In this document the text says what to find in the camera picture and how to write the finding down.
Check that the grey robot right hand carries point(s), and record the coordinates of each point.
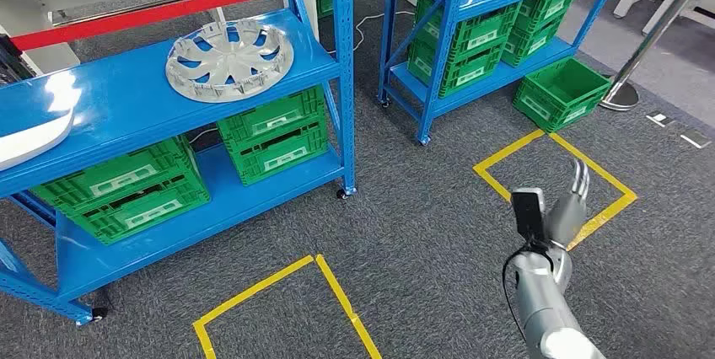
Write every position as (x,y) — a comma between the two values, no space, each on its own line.
(565,219)

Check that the white curved car part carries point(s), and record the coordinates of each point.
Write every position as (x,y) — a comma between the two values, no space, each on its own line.
(28,147)

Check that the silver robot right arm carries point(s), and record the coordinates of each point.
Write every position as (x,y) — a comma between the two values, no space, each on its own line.
(542,300)

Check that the grey plastic wheel cover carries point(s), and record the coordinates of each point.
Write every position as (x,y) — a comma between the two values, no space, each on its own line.
(230,59)

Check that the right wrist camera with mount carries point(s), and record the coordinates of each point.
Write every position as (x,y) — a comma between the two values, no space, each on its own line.
(528,211)

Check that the chrome stanchion post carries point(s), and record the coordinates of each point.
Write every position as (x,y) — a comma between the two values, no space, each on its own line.
(620,97)

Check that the red barrier belt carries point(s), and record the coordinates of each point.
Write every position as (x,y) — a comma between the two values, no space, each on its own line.
(167,9)

